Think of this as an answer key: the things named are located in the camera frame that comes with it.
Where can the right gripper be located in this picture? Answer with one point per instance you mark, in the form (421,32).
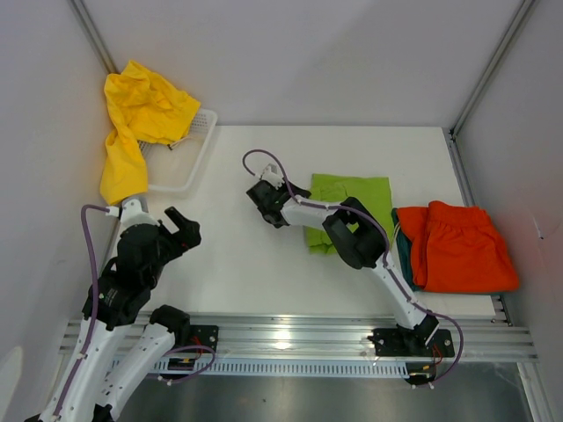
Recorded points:
(299,191)

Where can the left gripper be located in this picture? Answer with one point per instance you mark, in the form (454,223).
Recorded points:
(189,236)

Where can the lime green shorts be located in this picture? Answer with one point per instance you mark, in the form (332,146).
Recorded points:
(373,193)

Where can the teal green shorts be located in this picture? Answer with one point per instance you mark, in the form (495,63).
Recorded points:
(404,246)

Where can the orange shorts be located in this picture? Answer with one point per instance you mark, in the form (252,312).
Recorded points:
(457,250)

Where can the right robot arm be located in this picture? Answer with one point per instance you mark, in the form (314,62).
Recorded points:
(359,240)

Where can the yellow shorts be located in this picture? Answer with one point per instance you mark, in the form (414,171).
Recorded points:
(143,106)

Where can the white plastic basket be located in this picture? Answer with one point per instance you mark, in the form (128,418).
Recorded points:
(172,168)

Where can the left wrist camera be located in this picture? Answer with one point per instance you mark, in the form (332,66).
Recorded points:
(132,211)

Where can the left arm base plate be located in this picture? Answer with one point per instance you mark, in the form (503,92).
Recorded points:
(198,339)

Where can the slotted cable duct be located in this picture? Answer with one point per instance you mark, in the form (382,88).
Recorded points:
(277,368)

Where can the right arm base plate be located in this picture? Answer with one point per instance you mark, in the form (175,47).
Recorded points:
(397,342)

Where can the right aluminium frame post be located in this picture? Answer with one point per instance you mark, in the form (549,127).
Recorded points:
(493,65)

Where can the aluminium frame post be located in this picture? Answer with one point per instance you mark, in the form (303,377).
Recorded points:
(493,65)
(93,35)

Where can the aluminium mounting rail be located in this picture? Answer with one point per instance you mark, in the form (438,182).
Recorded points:
(346,338)

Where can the left aluminium frame post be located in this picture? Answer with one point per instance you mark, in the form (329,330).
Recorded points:
(93,35)

